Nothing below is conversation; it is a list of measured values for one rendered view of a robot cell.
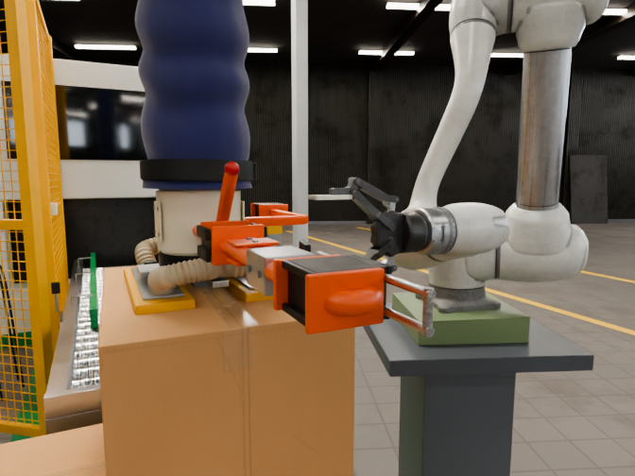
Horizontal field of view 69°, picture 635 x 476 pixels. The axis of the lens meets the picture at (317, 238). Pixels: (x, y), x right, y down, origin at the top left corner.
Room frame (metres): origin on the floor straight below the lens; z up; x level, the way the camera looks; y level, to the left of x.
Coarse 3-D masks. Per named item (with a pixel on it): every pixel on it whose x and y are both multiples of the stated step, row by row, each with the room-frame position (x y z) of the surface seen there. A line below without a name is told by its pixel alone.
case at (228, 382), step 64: (128, 320) 0.72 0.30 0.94; (192, 320) 0.72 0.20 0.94; (256, 320) 0.72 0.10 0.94; (128, 384) 0.62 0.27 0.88; (192, 384) 0.65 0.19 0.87; (256, 384) 0.69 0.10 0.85; (320, 384) 0.74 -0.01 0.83; (128, 448) 0.62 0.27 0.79; (192, 448) 0.65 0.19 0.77; (256, 448) 0.69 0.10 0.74; (320, 448) 0.74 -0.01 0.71
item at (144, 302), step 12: (132, 276) 0.97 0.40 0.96; (132, 288) 0.86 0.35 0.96; (144, 288) 0.84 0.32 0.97; (180, 288) 0.86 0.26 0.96; (132, 300) 0.79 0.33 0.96; (144, 300) 0.78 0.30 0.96; (156, 300) 0.78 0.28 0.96; (168, 300) 0.78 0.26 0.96; (180, 300) 0.78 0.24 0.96; (192, 300) 0.79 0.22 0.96; (144, 312) 0.75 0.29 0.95; (156, 312) 0.76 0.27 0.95
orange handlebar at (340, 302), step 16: (272, 224) 1.07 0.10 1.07; (288, 224) 1.08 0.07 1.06; (304, 224) 1.10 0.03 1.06; (224, 240) 0.68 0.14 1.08; (240, 240) 0.64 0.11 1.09; (256, 240) 0.62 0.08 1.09; (272, 240) 0.64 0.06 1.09; (240, 256) 0.58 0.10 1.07; (272, 272) 0.48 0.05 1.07; (368, 288) 0.38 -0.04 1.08; (336, 304) 0.36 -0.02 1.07; (352, 304) 0.36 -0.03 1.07; (368, 304) 0.37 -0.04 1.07
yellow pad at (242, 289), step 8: (232, 280) 0.93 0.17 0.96; (240, 280) 0.91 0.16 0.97; (232, 288) 0.91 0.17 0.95; (240, 288) 0.87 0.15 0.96; (248, 288) 0.87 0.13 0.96; (240, 296) 0.86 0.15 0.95; (248, 296) 0.83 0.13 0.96; (256, 296) 0.84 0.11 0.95; (264, 296) 0.84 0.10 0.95; (272, 296) 0.85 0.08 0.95
